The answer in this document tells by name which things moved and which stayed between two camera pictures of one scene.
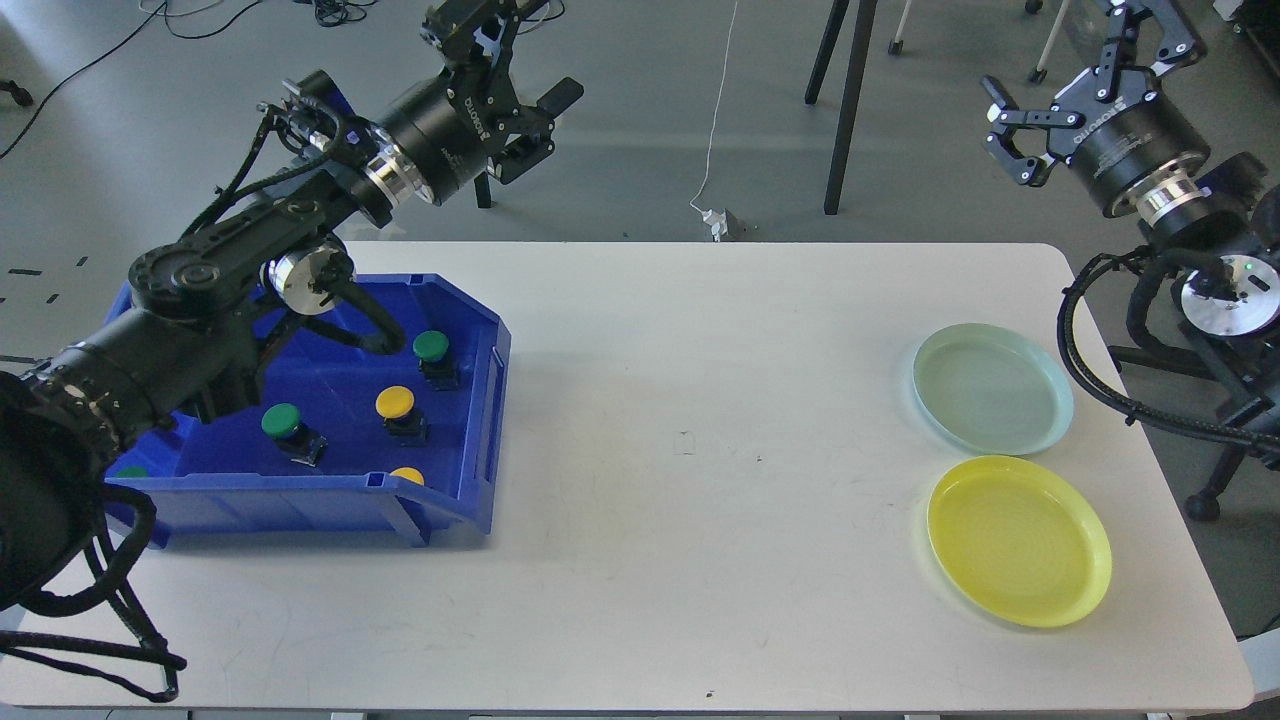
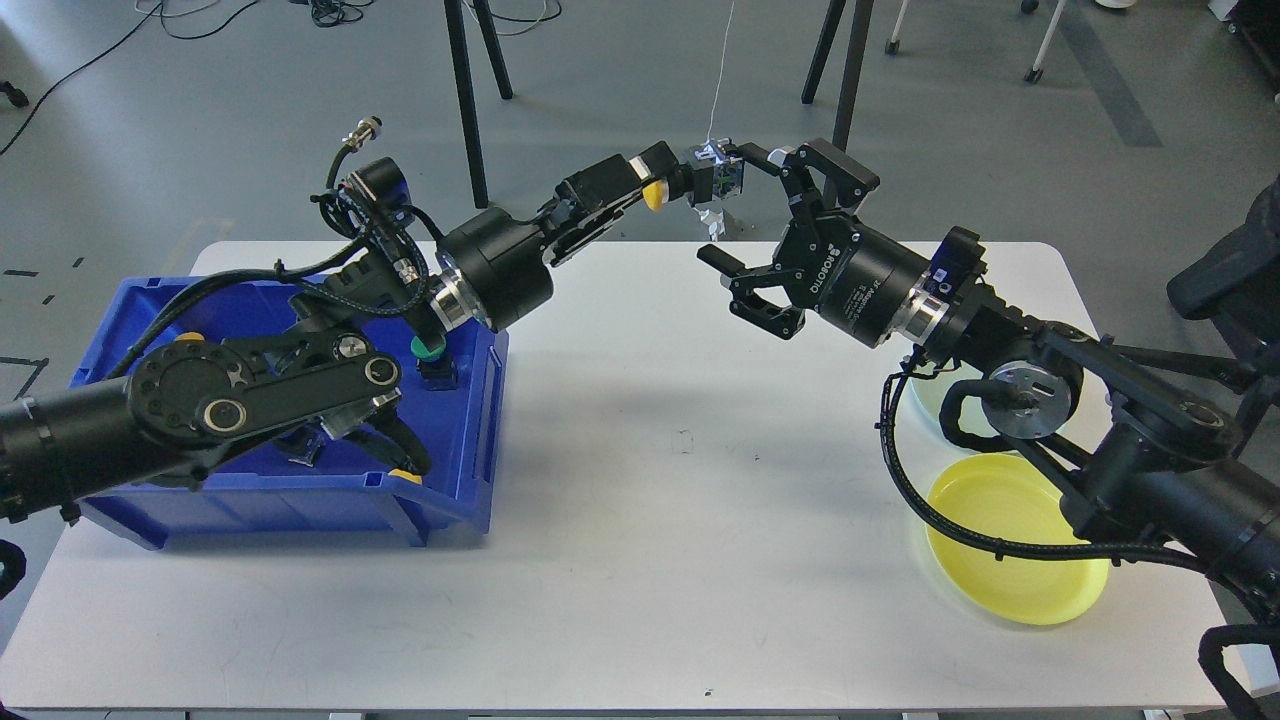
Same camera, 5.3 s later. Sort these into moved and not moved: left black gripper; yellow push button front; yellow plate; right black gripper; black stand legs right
Moved: right black gripper; left black gripper
Not moved: yellow plate; black stand legs right; yellow push button front
